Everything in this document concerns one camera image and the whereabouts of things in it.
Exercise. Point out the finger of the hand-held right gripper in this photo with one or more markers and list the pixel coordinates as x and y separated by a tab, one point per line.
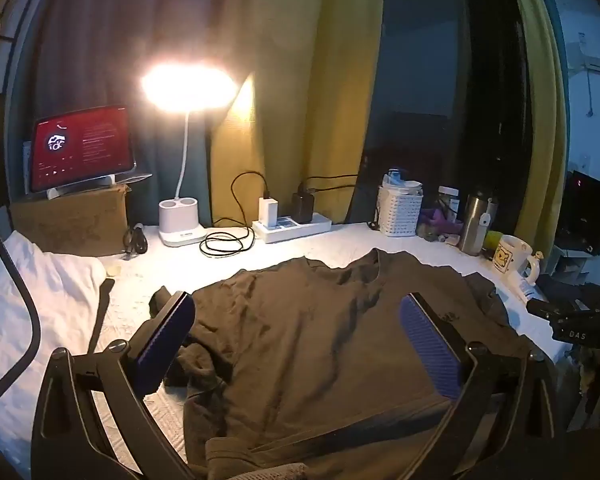
542	307

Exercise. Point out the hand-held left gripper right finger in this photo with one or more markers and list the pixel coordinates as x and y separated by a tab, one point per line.
430	347

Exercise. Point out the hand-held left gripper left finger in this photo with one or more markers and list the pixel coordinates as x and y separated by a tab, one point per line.
166	332

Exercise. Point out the olive t-shirt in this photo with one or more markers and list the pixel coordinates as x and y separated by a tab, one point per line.
305	340

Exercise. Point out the white tube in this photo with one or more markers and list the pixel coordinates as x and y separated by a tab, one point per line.
525	287

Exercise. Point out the black flat device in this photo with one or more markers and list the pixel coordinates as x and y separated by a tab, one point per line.
575	287

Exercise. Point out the white printed mug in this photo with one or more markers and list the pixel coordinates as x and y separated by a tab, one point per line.
510	257

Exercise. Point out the small pale yellow piece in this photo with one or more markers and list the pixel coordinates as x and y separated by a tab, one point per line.
114	270

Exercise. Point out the yellow-green ball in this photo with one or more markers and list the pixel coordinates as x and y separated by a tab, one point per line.
492	240

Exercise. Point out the steel tumbler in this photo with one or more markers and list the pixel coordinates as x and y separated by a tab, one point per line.
472	230

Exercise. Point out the white desk lamp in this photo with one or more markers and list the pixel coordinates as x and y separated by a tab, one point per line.
182	225

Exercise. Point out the white cloth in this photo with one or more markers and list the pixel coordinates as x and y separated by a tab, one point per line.
55	285

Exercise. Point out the purple object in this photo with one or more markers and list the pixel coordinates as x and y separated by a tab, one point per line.
437	220

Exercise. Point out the white plastic basket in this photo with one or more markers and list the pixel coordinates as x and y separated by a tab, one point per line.
400	212

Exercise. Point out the clear jar with black lid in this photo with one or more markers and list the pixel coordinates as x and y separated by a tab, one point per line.
448	200

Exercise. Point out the brown cardboard box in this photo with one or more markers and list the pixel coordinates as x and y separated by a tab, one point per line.
70	220

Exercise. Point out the white charger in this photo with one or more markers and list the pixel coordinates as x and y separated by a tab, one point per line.
268	212

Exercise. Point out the grey tablet stand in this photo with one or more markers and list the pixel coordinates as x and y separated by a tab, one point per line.
105	180

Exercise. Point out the white and blue packets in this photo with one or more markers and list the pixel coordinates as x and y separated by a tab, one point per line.
402	182

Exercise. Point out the white power strip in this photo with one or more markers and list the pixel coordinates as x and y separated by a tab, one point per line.
300	228

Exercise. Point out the black charger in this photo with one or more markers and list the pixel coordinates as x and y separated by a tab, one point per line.
302	207

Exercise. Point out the tablet with red screen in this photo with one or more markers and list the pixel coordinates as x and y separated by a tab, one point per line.
80	147

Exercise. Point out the yellow-green curtain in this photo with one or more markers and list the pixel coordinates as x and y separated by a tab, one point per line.
540	85

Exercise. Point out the yellow curtain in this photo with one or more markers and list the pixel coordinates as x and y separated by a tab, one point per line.
305	60

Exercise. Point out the dark grey curtain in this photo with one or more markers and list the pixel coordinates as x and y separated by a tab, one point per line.
130	20

